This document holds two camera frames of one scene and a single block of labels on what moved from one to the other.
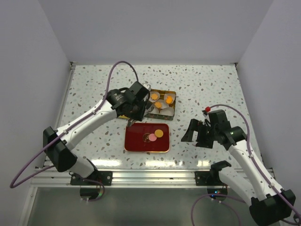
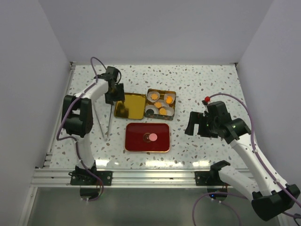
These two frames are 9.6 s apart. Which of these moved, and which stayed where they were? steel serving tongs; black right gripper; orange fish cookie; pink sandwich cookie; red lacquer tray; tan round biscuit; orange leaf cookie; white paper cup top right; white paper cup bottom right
Moved: tan round biscuit; black right gripper; steel serving tongs
Stayed: red lacquer tray; pink sandwich cookie; orange leaf cookie; orange fish cookie; white paper cup bottom right; white paper cup top right
